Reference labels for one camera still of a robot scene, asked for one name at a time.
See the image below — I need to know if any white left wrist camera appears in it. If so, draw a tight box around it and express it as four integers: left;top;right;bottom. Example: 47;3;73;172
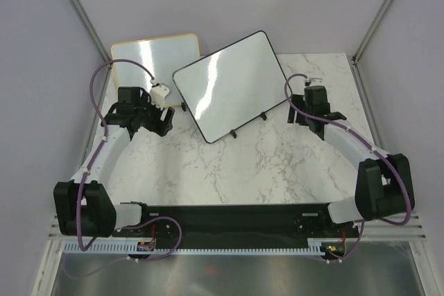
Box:
149;83;171;109

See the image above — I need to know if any aluminium frame right post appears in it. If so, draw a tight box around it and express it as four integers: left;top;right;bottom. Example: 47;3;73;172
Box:
350;0;395;67

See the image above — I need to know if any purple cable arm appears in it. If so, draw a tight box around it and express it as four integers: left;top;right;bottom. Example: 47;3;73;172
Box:
284;73;416;227
75;60;157;252

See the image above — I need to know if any aluminium frame left post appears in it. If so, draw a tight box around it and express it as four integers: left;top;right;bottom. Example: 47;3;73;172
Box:
48;0;114;68

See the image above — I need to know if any aluminium rail front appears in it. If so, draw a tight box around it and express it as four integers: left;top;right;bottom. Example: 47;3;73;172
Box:
46;211;427;241

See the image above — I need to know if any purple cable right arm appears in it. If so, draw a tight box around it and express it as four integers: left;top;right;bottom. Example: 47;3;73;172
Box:
284;73;416;227

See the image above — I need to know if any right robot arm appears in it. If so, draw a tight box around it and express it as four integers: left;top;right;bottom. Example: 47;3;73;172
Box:
284;86;415;236

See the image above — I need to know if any aluminium frame post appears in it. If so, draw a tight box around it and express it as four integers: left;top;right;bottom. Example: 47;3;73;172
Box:
48;0;114;68
350;0;395;67

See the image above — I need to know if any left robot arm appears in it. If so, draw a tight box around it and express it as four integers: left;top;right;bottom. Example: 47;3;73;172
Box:
53;84;174;237

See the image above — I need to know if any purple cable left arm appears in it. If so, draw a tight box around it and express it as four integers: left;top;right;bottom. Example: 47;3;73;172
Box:
75;60;157;252

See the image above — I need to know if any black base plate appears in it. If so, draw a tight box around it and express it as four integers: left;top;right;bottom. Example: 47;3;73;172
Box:
113;203;359;250

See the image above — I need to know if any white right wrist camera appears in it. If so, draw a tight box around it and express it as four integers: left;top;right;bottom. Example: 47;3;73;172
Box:
305;76;323;87

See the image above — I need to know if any yellow-framed whiteboard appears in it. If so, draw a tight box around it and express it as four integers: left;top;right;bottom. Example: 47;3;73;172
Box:
111;33;200;107

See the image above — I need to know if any black-framed whiteboard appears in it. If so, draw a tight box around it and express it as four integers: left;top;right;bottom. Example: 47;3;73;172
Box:
172;31;287;144

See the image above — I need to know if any white slotted cable duct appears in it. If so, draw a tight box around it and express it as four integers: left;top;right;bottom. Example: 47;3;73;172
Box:
64;238;322;256

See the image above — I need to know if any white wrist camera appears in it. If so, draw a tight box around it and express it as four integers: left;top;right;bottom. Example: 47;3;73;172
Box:
149;83;171;109
305;76;323;87

